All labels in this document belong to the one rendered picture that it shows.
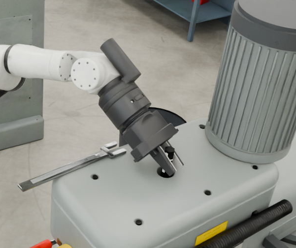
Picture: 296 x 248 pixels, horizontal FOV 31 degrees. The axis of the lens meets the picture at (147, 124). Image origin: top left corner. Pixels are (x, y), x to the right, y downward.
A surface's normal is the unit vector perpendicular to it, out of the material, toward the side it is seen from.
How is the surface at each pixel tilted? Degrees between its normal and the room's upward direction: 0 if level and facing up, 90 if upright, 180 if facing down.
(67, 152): 0
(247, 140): 90
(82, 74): 72
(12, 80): 101
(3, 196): 0
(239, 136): 90
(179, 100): 0
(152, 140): 30
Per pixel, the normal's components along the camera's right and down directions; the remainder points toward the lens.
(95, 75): -0.39, 0.18
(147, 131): 0.51, -0.49
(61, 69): 0.92, 0.16
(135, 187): 0.13, -0.81
